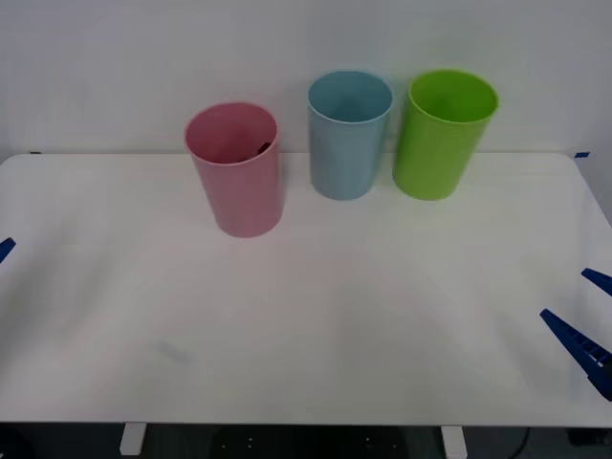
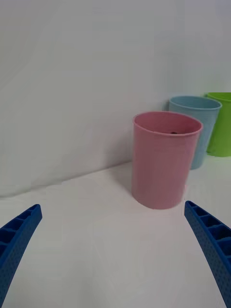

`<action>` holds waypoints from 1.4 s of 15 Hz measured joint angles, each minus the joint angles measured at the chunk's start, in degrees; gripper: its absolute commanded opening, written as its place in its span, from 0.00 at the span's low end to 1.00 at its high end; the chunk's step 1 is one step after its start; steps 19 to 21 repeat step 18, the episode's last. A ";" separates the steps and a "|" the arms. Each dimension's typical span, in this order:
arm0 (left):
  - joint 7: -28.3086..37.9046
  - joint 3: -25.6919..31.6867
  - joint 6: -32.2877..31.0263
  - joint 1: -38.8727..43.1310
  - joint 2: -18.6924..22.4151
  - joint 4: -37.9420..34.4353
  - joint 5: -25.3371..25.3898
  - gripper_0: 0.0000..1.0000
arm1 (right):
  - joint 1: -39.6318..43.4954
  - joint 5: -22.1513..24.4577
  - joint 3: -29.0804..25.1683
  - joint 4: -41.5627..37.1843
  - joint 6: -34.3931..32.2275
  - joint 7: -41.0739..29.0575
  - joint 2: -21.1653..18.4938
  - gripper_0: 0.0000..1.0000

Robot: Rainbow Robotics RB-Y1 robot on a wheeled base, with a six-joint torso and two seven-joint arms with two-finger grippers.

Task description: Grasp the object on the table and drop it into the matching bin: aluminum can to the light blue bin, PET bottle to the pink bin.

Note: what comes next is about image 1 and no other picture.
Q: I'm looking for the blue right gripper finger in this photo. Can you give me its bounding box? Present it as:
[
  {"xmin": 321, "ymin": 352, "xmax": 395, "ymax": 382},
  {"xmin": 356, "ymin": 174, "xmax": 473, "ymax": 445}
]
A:
[
  {"xmin": 539, "ymin": 308, "xmax": 612, "ymax": 402},
  {"xmin": 580, "ymin": 268, "xmax": 612, "ymax": 296}
]

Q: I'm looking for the white table leg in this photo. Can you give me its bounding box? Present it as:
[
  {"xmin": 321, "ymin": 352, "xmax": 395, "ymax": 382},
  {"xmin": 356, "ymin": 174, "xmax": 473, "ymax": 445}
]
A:
[
  {"xmin": 440, "ymin": 426, "xmax": 467, "ymax": 458},
  {"xmin": 119, "ymin": 423, "xmax": 146, "ymax": 456}
]

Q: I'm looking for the green plastic bin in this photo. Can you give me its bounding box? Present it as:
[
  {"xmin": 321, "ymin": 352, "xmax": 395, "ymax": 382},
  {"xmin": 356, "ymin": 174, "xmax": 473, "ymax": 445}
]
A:
[{"xmin": 392, "ymin": 69, "xmax": 500, "ymax": 202}]

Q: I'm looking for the pink plastic bin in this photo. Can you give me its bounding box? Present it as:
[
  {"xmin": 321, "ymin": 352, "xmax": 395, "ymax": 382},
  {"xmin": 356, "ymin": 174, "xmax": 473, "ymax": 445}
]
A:
[{"xmin": 184, "ymin": 101, "xmax": 286, "ymax": 239}]

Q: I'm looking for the pale blue plastic bin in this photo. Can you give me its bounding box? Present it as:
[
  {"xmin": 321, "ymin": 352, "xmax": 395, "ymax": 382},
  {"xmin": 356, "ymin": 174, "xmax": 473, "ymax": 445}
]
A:
[{"xmin": 306, "ymin": 69, "xmax": 395, "ymax": 202}]

